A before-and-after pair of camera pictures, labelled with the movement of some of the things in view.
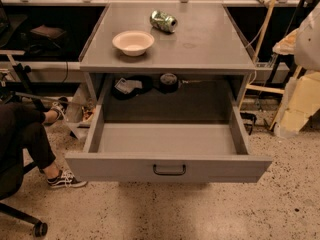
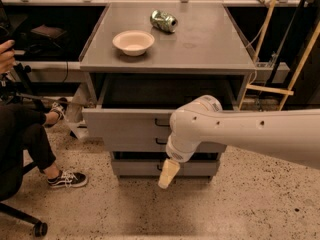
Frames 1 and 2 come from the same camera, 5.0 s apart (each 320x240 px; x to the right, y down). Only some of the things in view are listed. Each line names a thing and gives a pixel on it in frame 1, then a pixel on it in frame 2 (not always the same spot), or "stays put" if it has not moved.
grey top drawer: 166,153 -> 145,104
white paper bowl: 133,43 stays put
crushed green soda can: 163,21 stays put
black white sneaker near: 65,179 stays put
